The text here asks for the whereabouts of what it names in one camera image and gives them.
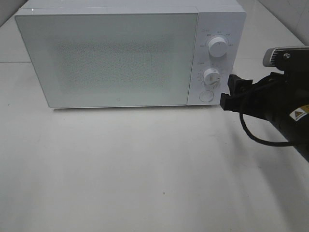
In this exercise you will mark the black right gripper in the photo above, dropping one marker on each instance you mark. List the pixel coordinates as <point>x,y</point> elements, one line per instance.
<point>266,99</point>

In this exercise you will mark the round white door button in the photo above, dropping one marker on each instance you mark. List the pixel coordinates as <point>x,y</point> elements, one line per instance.
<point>206,96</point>

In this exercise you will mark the white timer knob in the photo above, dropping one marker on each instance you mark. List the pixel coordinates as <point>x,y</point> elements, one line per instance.
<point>211,77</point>

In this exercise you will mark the white microwave door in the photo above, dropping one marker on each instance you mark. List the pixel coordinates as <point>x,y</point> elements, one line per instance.
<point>108,60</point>

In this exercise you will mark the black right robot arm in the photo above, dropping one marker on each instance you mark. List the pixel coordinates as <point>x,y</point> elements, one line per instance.
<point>297,132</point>

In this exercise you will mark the upper white power knob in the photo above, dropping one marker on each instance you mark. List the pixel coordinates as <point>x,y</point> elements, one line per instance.
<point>217,46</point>

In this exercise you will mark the white microwave oven body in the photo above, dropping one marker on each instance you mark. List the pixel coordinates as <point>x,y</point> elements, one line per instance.
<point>224,18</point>

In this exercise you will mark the wrist camera with silver heatsink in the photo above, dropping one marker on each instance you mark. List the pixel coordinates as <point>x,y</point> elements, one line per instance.
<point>288,59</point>

